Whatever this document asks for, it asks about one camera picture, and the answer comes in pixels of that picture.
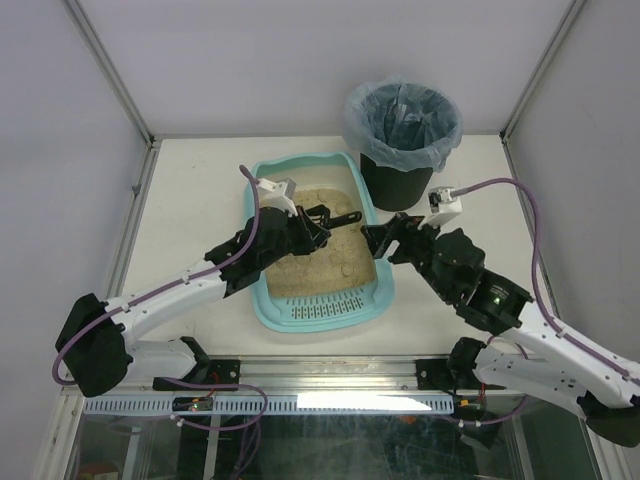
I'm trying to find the black slotted litter scoop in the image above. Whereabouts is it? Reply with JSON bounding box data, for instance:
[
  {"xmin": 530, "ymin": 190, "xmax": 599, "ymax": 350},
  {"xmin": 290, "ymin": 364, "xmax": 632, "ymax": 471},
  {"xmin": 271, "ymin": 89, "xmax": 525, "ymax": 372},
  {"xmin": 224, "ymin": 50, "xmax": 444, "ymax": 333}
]
[{"xmin": 323, "ymin": 211, "xmax": 363, "ymax": 231}]

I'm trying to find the black trash bin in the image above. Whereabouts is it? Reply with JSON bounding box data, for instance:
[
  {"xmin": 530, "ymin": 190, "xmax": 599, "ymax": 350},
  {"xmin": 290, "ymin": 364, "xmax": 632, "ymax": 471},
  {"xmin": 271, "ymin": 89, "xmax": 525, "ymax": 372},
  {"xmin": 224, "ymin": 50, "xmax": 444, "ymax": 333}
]
[{"xmin": 358, "ymin": 84, "xmax": 435, "ymax": 212}]

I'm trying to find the teal plastic litter box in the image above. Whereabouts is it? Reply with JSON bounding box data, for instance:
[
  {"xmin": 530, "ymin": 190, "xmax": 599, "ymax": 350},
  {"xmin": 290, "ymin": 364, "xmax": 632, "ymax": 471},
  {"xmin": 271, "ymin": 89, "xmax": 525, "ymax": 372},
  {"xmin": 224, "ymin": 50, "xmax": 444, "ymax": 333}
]
[{"xmin": 250, "ymin": 152, "xmax": 395, "ymax": 333}]

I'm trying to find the translucent blue bin liner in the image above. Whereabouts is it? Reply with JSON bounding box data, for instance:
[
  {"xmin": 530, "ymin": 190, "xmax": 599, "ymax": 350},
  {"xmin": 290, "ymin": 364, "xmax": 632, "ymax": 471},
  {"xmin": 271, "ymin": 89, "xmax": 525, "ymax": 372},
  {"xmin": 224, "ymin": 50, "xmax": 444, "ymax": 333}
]
[{"xmin": 341, "ymin": 76, "xmax": 463, "ymax": 172}]

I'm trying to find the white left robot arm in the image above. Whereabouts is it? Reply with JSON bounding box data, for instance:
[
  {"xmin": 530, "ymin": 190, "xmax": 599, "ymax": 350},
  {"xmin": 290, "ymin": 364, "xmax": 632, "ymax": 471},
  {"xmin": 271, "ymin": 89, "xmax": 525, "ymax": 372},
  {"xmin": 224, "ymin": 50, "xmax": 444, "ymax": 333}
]
[{"xmin": 52, "ymin": 205, "xmax": 332, "ymax": 398}]

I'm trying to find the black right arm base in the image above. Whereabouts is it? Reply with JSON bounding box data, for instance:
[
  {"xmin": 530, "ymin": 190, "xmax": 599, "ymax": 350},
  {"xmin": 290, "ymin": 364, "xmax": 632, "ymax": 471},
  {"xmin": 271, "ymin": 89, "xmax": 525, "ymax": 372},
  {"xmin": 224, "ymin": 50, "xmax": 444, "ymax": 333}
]
[{"xmin": 414, "ymin": 358, "xmax": 481, "ymax": 394}]

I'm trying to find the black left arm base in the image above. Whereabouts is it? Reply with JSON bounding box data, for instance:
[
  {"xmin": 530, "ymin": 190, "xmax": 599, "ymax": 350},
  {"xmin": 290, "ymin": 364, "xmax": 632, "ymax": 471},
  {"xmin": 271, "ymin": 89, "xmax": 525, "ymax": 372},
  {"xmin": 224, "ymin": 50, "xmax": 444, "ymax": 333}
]
[{"xmin": 152, "ymin": 358, "xmax": 241, "ymax": 391}]

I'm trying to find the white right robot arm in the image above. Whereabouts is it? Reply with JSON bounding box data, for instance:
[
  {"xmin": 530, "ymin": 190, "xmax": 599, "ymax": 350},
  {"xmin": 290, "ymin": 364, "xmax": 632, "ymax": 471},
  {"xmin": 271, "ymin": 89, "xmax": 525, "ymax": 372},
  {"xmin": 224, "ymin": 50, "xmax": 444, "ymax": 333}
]
[{"xmin": 361, "ymin": 213, "xmax": 639, "ymax": 448}]

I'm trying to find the litter clump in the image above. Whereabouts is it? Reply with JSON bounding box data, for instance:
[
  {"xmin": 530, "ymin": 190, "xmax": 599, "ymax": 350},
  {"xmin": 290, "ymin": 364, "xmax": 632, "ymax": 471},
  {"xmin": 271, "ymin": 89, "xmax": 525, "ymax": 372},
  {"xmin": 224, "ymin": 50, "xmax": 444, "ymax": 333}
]
[
  {"xmin": 317, "ymin": 189, "xmax": 335, "ymax": 204},
  {"xmin": 341, "ymin": 265, "xmax": 354, "ymax": 278}
]

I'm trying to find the beige pellet cat litter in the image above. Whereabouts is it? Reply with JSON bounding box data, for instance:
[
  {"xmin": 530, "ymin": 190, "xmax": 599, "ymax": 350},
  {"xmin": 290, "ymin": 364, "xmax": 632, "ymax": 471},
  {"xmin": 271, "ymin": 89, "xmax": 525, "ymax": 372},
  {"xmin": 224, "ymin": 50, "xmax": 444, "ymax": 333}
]
[{"xmin": 264, "ymin": 187, "xmax": 376, "ymax": 297}]

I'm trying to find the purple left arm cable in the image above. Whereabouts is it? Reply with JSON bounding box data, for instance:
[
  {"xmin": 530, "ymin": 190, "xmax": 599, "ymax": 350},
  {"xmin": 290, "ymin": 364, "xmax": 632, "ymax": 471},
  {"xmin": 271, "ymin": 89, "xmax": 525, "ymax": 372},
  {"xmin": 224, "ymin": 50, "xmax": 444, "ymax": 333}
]
[{"xmin": 52, "ymin": 164, "xmax": 264, "ymax": 386}]

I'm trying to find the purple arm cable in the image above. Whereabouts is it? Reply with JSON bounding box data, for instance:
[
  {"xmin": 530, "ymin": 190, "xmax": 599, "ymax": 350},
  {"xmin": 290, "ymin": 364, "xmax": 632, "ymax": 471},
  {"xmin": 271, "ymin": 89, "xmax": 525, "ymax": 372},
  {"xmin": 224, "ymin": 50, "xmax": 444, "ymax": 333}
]
[
  {"xmin": 52, "ymin": 164, "xmax": 264, "ymax": 386},
  {"xmin": 452, "ymin": 178, "xmax": 631, "ymax": 429}
]

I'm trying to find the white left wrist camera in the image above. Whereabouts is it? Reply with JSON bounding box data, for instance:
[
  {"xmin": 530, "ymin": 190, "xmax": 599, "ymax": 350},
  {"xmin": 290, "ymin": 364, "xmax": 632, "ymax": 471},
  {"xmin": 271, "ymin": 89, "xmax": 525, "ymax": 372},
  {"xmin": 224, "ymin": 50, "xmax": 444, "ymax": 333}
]
[{"xmin": 257, "ymin": 178, "xmax": 298, "ymax": 216}]

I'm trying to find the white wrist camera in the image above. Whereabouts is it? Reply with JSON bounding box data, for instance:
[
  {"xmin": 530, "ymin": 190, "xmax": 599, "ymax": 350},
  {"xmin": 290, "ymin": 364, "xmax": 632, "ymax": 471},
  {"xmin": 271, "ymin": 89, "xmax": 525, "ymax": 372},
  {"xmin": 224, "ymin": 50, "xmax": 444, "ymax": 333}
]
[
  {"xmin": 424, "ymin": 187, "xmax": 462, "ymax": 228},
  {"xmin": 257, "ymin": 178, "xmax": 298, "ymax": 216}
]

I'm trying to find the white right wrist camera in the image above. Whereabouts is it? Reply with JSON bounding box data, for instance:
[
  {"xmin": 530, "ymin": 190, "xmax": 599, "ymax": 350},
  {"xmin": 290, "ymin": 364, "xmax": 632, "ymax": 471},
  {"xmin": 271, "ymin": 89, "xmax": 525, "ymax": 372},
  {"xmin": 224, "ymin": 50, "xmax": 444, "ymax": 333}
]
[{"xmin": 424, "ymin": 187, "xmax": 462, "ymax": 228}]

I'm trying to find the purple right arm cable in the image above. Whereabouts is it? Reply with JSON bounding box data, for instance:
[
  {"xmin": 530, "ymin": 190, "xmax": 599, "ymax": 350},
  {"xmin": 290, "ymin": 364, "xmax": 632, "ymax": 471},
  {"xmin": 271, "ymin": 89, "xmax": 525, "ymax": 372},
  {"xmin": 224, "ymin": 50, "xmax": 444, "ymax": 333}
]
[{"xmin": 452, "ymin": 178, "xmax": 631, "ymax": 429}]

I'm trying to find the aluminium mounting rail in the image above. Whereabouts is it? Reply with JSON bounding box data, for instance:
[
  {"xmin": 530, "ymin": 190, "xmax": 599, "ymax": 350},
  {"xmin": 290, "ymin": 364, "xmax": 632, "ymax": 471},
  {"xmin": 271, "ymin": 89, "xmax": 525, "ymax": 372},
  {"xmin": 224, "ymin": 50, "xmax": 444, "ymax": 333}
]
[{"xmin": 64, "ymin": 353, "xmax": 551, "ymax": 396}]

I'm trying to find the white slotted cable duct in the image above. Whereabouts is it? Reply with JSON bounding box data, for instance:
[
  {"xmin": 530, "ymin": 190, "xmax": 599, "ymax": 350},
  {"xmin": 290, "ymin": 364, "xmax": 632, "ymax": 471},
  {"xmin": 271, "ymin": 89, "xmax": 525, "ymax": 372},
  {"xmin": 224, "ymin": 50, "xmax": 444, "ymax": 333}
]
[{"xmin": 83, "ymin": 392, "xmax": 455, "ymax": 417}]

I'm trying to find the right aluminium frame post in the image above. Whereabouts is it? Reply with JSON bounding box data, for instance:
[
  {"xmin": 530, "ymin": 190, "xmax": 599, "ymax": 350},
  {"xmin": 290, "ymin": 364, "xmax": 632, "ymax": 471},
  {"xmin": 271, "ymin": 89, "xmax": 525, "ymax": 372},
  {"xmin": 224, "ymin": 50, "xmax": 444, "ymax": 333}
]
[{"xmin": 500, "ymin": 0, "xmax": 590, "ymax": 142}]

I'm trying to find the aluminium frame post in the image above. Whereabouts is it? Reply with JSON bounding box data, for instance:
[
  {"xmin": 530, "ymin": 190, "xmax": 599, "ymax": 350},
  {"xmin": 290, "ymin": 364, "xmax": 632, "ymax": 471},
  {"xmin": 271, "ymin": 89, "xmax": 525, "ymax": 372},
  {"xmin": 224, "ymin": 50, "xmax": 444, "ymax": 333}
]
[
  {"xmin": 61, "ymin": 0, "xmax": 155, "ymax": 146},
  {"xmin": 500, "ymin": 0, "xmax": 590, "ymax": 142}
]

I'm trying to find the left aluminium frame post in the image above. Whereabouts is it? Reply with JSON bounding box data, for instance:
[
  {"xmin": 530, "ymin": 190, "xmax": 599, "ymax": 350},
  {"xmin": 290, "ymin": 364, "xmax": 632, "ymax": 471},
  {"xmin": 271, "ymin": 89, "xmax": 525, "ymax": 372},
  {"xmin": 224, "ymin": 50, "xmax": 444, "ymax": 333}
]
[{"xmin": 61, "ymin": 0, "xmax": 155, "ymax": 146}]

